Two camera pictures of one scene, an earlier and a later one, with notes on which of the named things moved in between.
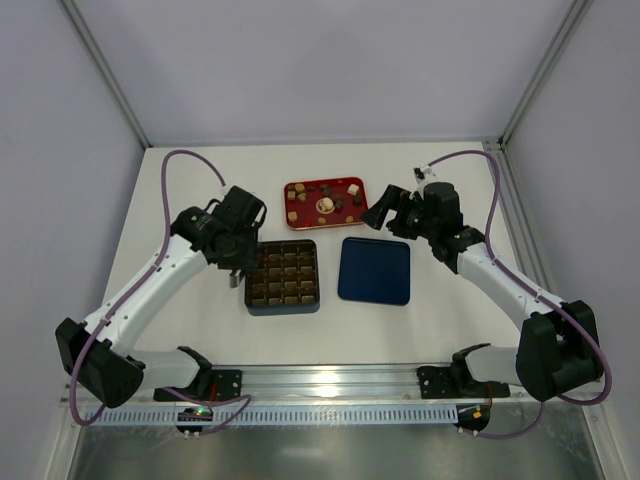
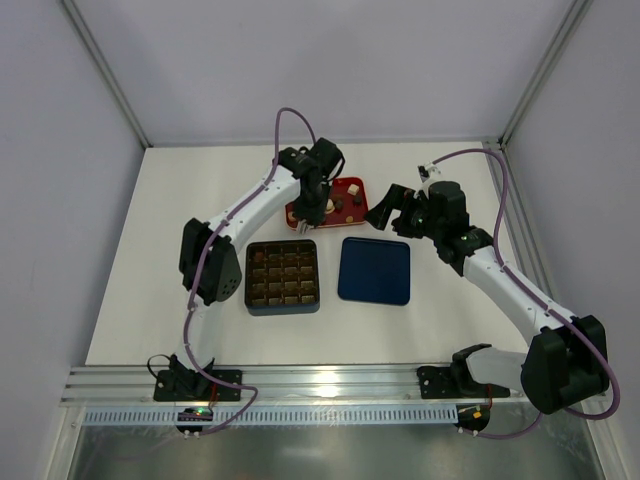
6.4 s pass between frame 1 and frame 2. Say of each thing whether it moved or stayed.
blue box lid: stayed
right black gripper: stayed
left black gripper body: moved
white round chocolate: stayed
